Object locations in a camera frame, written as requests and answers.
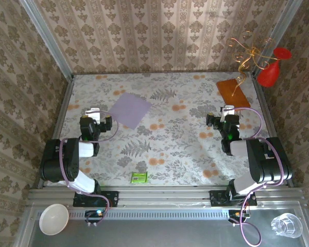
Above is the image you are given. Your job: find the lavender cloth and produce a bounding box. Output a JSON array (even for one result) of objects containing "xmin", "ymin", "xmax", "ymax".
[{"xmin": 110, "ymin": 92, "xmax": 153, "ymax": 130}]

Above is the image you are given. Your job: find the brown wooden board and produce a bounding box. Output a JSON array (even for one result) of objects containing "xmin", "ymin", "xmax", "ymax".
[{"xmin": 216, "ymin": 79, "xmax": 251, "ymax": 110}]

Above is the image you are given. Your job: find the floral table cloth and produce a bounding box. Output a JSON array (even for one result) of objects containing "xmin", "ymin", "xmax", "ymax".
[{"xmin": 46, "ymin": 73, "xmax": 285, "ymax": 186}]

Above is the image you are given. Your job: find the red wine glass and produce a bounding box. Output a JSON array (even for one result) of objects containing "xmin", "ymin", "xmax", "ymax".
[{"xmin": 256, "ymin": 47, "xmax": 293, "ymax": 88}]

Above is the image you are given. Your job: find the green snack packet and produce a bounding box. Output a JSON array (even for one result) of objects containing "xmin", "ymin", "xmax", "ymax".
[{"xmin": 130, "ymin": 172, "xmax": 148, "ymax": 184}]

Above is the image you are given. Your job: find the white bowl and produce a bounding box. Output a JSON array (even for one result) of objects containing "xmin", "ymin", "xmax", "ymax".
[{"xmin": 39, "ymin": 204, "xmax": 70, "ymax": 236}]

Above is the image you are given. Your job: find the clear glass tumbler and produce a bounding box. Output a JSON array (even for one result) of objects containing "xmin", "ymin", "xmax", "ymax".
[{"xmin": 270, "ymin": 213, "xmax": 303, "ymax": 239}]

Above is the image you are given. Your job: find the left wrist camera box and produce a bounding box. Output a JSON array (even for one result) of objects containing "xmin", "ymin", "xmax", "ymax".
[{"xmin": 85, "ymin": 108, "xmax": 102, "ymax": 125}]

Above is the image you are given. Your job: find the aluminium side rail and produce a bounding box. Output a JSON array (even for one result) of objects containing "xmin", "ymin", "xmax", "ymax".
[
  {"xmin": 251, "ymin": 73, "xmax": 295, "ymax": 188},
  {"xmin": 38, "ymin": 76, "xmax": 75, "ymax": 188}
]

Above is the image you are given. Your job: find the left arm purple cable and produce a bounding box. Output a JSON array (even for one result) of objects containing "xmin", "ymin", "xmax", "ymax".
[{"xmin": 58, "ymin": 110, "xmax": 119, "ymax": 227}]

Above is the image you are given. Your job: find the gold wire ornament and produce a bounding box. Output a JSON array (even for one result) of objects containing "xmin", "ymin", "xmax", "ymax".
[{"xmin": 226, "ymin": 30, "xmax": 275, "ymax": 97}]

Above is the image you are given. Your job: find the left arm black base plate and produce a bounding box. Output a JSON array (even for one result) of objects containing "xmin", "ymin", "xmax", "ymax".
[{"xmin": 73, "ymin": 190, "xmax": 119, "ymax": 208}]

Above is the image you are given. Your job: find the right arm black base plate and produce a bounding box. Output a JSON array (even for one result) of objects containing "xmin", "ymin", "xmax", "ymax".
[{"xmin": 210, "ymin": 189, "xmax": 258, "ymax": 207}]

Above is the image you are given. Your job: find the aluminium front rail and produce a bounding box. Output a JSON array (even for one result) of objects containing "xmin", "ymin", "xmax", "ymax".
[{"xmin": 25, "ymin": 185, "xmax": 306, "ymax": 208}]

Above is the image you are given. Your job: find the aluminium frame post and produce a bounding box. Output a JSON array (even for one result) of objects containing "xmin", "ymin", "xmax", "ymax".
[
  {"xmin": 19, "ymin": 0, "xmax": 75, "ymax": 80},
  {"xmin": 252, "ymin": 0, "xmax": 303, "ymax": 76}
]

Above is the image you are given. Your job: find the slotted cable duct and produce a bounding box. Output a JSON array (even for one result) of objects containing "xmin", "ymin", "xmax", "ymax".
[{"xmin": 66, "ymin": 208, "xmax": 231, "ymax": 220}]

